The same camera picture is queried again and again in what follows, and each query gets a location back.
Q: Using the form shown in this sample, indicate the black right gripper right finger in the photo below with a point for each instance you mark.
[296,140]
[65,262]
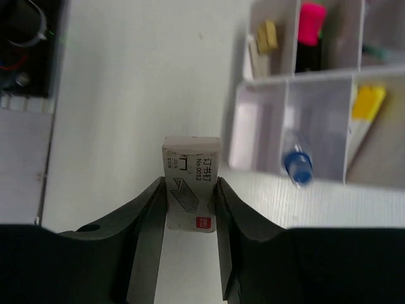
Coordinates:
[261,262]

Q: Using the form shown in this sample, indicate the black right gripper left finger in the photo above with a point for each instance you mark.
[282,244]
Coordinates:
[114,259]

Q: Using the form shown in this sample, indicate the blue spray bottle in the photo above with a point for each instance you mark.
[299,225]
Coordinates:
[296,158]

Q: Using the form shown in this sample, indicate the white staples box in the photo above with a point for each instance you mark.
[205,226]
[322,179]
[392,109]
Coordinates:
[191,166]

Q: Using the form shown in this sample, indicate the yellow cap marker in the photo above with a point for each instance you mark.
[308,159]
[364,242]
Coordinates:
[364,110]

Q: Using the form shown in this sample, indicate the grey eraser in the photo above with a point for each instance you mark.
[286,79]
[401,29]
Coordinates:
[260,63]

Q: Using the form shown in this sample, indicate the tan eraser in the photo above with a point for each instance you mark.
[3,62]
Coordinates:
[266,37]

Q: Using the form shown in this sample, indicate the green gel pen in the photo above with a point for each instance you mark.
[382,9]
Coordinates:
[377,52]

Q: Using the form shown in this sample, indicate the pink highlighter marker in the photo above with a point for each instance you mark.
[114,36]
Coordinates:
[312,16]

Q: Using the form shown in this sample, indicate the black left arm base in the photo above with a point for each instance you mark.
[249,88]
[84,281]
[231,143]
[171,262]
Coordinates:
[31,49]

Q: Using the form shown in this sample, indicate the white right organizer tray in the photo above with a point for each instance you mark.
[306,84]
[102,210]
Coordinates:
[318,105]

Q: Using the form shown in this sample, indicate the white organizer tray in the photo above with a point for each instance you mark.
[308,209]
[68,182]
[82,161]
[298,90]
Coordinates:
[286,37]
[318,105]

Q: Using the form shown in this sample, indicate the white left organizer tray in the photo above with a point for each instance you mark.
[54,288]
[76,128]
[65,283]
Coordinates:
[286,37]

